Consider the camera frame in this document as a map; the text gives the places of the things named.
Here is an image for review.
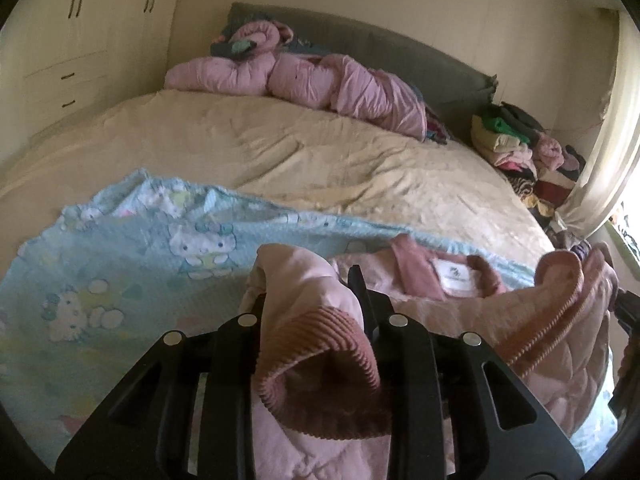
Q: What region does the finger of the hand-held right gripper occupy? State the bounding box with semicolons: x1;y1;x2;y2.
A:
614;287;640;335

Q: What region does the colourful printed cloth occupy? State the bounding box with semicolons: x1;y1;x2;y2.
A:
607;202;640;267

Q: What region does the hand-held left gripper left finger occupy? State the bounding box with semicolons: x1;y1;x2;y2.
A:
55;290;268;480

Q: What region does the cream curtain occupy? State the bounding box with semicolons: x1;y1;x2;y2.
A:
554;9;640;239

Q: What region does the pink quilted jacket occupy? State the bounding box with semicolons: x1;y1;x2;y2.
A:
240;234;622;480

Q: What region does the beige bed sheet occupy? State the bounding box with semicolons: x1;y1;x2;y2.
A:
0;87;557;267

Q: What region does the pink crumpled duvet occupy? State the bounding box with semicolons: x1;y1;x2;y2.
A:
164;20;429;142

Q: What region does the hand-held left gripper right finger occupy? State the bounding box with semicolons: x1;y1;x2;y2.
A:
347;264;586;480

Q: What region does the blue cartoon printed blanket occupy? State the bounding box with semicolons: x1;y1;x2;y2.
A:
0;167;617;472

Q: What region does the dark grey-blue garment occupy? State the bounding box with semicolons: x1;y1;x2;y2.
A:
210;34;321;60

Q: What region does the cream wardrobe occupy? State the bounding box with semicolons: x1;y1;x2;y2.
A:
4;0;189;142

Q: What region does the pile of folded clothes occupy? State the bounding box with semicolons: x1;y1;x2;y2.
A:
470;102;589;217

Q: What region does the dark striped cloth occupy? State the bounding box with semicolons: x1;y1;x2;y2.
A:
424;109;455;147

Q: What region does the grey padded headboard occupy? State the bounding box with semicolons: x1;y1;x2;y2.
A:
227;2;499;137

